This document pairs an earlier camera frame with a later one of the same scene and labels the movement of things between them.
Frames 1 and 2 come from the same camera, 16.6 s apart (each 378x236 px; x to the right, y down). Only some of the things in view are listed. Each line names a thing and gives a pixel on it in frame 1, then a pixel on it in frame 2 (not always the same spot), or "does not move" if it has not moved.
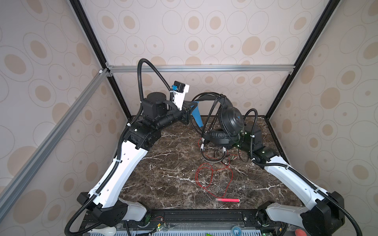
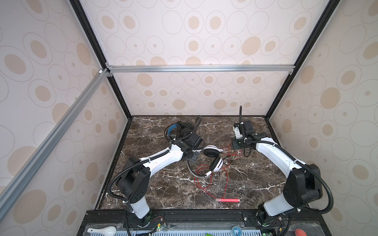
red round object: (299, 232) does not move
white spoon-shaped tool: (105, 230) does not move
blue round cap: (236, 230) does not move
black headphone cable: (217, 106) to (188, 133)
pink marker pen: (228, 200) does not move
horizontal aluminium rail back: (188, 68) does not move
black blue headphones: (230, 120) to (180, 130)
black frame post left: (86, 26) does not move
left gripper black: (186, 111) to (196, 154)
